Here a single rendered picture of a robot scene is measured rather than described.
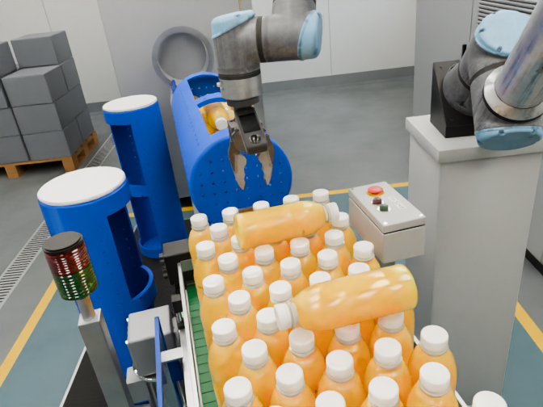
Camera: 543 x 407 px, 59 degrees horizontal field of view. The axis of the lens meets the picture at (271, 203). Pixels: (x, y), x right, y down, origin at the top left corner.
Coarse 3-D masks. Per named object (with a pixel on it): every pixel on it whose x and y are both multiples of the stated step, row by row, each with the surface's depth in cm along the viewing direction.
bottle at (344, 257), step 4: (324, 244) 99; (324, 248) 99; (328, 248) 98; (332, 248) 97; (336, 248) 97; (340, 248) 98; (344, 248) 99; (340, 252) 98; (344, 252) 98; (348, 252) 99; (340, 256) 97; (344, 256) 98; (348, 256) 99; (340, 260) 97; (344, 260) 98; (348, 260) 98; (340, 264) 97; (344, 264) 98; (344, 268) 98; (344, 272) 98
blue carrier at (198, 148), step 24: (192, 96) 169; (216, 96) 160; (192, 120) 148; (192, 144) 134; (216, 144) 123; (192, 168) 125; (216, 168) 126; (288, 168) 131; (192, 192) 127; (216, 192) 129; (240, 192) 130; (264, 192) 132; (288, 192) 134; (216, 216) 132
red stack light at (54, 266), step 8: (80, 248) 77; (48, 256) 75; (56, 256) 75; (64, 256) 75; (72, 256) 76; (80, 256) 77; (88, 256) 80; (48, 264) 76; (56, 264) 76; (64, 264) 76; (72, 264) 76; (80, 264) 77; (56, 272) 76; (64, 272) 76; (72, 272) 77
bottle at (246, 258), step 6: (234, 252) 101; (240, 252) 100; (246, 252) 101; (252, 252) 101; (240, 258) 100; (246, 258) 100; (252, 258) 101; (240, 264) 100; (246, 264) 100; (252, 264) 101
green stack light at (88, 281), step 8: (88, 264) 79; (80, 272) 78; (88, 272) 79; (56, 280) 78; (64, 280) 77; (72, 280) 77; (80, 280) 78; (88, 280) 79; (96, 280) 82; (64, 288) 78; (72, 288) 78; (80, 288) 78; (88, 288) 80; (64, 296) 79; (72, 296) 79; (80, 296) 79
